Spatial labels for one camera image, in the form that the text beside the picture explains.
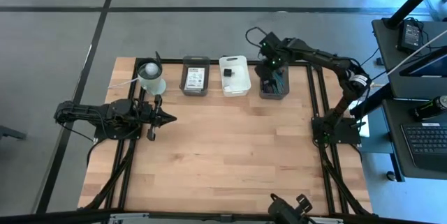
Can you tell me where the smoky translucent plastic bin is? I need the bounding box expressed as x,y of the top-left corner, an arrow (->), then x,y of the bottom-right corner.
258,61 -> 291,100
179,55 -> 212,97

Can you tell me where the black drink can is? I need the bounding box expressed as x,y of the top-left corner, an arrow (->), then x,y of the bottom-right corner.
413,94 -> 447,120

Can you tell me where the black power brick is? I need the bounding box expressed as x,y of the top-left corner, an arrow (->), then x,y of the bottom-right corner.
397,20 -> 424,52

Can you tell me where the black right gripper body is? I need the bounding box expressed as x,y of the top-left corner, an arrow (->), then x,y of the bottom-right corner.
265,47 -> 293,73

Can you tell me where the teal pen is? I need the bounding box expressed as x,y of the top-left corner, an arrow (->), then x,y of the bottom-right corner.
272,71 -> 286,96

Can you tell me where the black handheld device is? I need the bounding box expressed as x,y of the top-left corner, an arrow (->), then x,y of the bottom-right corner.
268,192 -> 314,224

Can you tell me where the white labelled packet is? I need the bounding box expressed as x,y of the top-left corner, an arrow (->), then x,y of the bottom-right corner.
184,66 -> 206,91

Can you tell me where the white diagonal cable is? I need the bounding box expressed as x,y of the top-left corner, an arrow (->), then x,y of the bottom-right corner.
383,30 -> 447,78

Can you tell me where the black aluminium table frame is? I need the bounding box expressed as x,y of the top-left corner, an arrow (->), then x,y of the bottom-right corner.
77,51 -> 374,224

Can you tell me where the black side desk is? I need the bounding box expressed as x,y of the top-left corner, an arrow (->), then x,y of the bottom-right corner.
371,17 -> 447,181

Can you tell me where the white plastic bin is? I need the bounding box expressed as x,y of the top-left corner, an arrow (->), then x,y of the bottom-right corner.
219,54 -> 252,98

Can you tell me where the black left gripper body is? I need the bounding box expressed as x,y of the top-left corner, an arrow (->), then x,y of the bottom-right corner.
140,94 -> 163,142

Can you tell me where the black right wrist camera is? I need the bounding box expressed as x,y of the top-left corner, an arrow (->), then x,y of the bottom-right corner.
258,31 -> 282,52

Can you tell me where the grey chair base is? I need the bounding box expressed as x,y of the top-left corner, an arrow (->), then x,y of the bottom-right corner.
0,125 -> 27,141

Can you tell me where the black computer monitor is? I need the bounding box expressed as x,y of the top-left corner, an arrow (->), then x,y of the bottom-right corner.
400,47 -> 447,78

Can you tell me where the black laptop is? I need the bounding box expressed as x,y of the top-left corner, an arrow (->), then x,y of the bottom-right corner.
400,121 -> 447,174

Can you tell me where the white lamp cord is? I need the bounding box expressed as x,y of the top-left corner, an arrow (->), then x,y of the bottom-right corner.
107,77 -> 140,89

